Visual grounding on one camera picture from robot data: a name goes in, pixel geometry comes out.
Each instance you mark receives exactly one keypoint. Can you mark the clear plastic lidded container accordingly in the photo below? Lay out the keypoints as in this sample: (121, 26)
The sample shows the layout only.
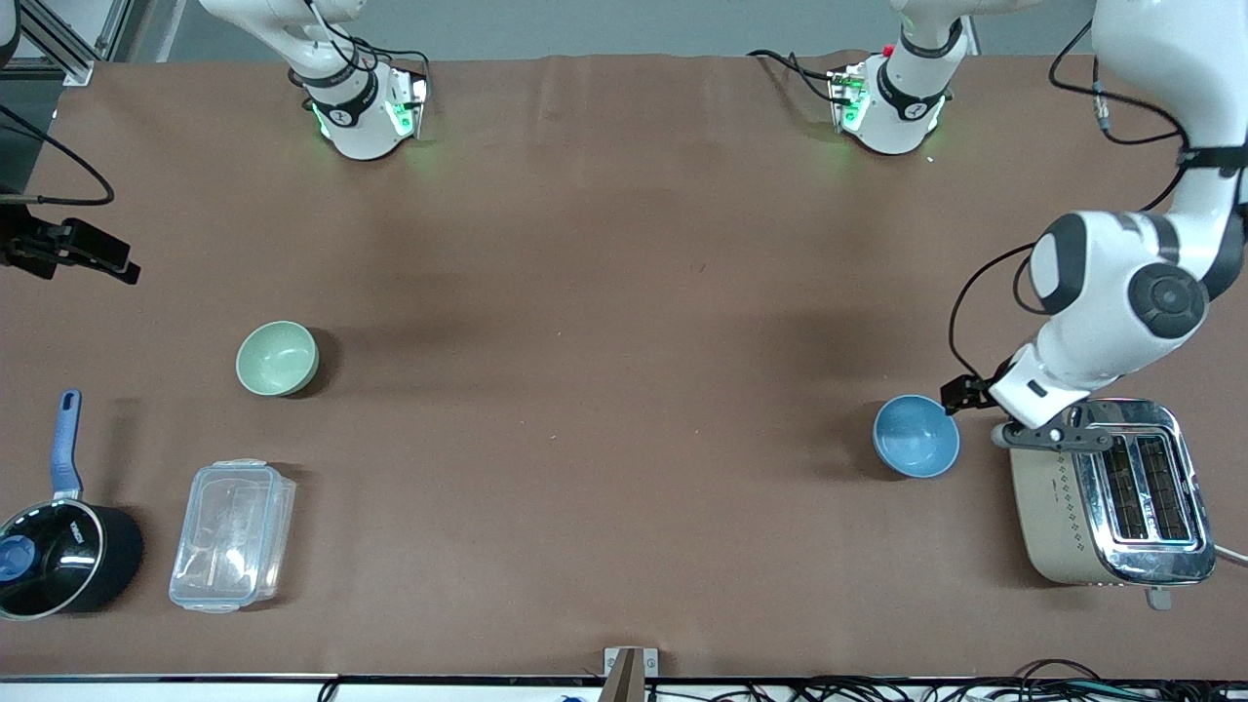
(232, 536)

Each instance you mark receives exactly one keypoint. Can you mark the metal table edge bracket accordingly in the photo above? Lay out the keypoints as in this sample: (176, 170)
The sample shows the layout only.
(629, 671)

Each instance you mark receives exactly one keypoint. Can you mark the aluminium frame profile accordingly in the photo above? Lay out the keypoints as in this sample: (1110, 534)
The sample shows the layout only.
(83, 44)

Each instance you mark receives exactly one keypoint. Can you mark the beige chrome toaster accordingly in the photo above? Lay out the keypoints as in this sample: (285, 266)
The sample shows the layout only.
(1072, 507)

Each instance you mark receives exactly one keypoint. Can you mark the green bowl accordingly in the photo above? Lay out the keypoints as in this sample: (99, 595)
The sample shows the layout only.
(276, 358)

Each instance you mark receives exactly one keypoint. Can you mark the blue bowl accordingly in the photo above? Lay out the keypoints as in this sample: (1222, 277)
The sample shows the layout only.
(915, 436)

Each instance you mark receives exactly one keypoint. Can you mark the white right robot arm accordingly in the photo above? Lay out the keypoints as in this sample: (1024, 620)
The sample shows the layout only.
(356, 122)

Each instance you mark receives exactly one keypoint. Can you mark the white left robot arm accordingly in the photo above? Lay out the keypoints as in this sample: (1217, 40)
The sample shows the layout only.
(1111, 292)

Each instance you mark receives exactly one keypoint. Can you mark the brown table cloth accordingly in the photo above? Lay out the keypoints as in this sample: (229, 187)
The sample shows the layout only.
(624, 244)

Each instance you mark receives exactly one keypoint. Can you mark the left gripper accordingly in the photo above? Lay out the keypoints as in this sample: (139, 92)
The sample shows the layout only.
(968, 392)

